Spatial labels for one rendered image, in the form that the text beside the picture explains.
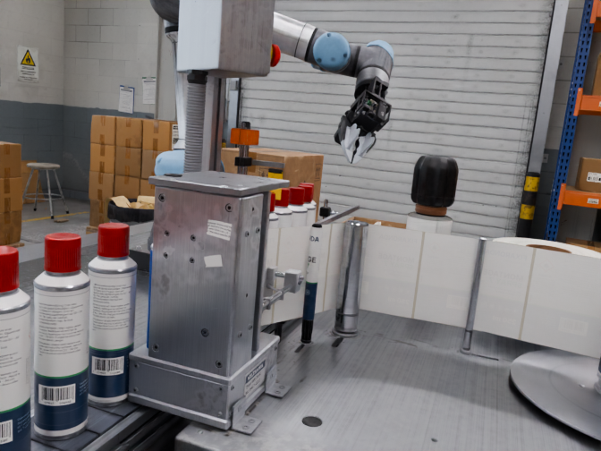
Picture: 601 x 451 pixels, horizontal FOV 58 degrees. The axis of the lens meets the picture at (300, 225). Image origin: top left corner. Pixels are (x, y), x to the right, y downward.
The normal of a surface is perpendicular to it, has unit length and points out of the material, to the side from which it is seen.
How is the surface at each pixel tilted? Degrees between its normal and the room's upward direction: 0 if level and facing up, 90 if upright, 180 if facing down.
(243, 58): 90
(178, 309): 90
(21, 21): 90
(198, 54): 90
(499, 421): 0
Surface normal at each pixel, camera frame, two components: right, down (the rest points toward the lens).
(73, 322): 0.69, 0.19
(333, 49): -0.12, 0.22
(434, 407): 0.09, -0.98
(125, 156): -0.35, 0.11
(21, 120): 0.91, 0.15
